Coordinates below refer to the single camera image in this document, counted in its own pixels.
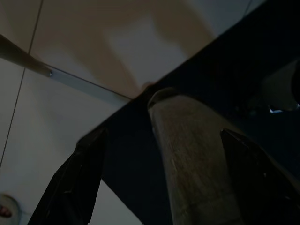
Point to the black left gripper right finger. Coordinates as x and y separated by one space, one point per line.
262 187

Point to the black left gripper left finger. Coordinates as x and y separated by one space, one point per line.
70 187

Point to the white and red packet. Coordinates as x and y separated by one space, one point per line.
8 208

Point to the light wooden table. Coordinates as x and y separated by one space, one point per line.
192 152

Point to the black floor mat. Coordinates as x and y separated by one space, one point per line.
225 77

